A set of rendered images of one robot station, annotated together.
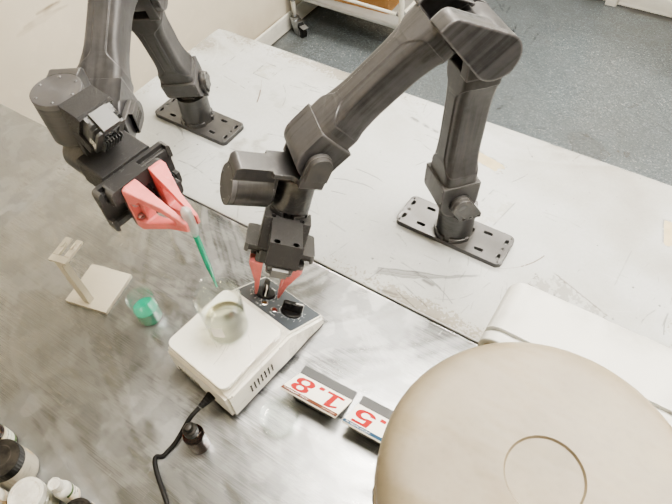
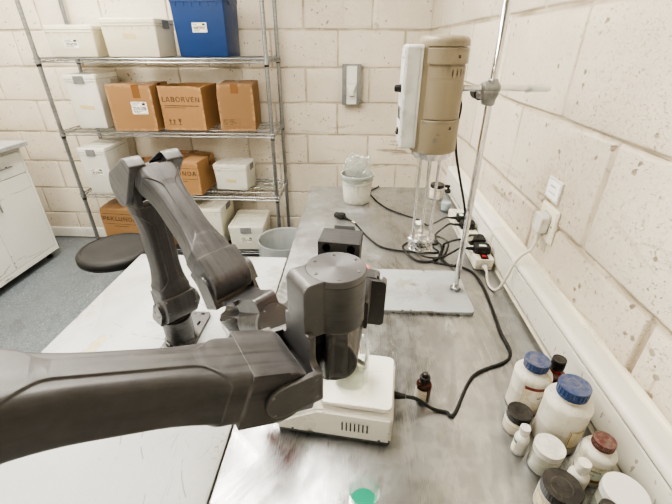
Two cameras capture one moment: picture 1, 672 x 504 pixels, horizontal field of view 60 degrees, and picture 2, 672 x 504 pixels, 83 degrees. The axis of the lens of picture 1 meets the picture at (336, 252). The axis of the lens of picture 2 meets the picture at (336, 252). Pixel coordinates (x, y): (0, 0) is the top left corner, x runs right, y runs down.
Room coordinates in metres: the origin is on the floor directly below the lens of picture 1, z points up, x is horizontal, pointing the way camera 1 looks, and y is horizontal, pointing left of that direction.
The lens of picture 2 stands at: (0.71, 0.54, 1.50)
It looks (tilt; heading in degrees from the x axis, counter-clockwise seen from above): 29 degrees down; 236
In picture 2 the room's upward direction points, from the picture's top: straight up
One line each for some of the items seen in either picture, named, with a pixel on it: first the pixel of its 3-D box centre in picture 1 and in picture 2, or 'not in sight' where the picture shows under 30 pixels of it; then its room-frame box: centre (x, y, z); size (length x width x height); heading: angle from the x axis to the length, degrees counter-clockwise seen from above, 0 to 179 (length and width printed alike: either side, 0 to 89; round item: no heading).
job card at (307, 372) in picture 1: (319, 390); not in sight; (0.35, 0.04, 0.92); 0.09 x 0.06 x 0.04; 56
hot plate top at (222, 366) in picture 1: (225, 337); (358, 379); (0.41, 0.17, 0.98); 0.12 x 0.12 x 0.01; 46
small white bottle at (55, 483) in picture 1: (63, 490); (521, 439); (0.24, 0.38, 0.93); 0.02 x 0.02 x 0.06
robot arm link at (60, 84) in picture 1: (86, 111); (305, 324); (0.58, 0.28, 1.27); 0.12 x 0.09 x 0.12; 177
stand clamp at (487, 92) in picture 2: not in sight; (482, 89); (-0.06, -0.03, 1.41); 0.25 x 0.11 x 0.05; 143
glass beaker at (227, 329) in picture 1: (222, 311); (350, 364); (0.43, 0.16, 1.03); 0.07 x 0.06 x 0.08; 29
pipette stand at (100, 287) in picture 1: (85, 267); not in sight; (0.57, 0.41, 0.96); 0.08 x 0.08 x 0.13; 67
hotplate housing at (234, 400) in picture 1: (243, 339); (344, 394); (0.43, 0.15, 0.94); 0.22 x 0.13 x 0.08; 136
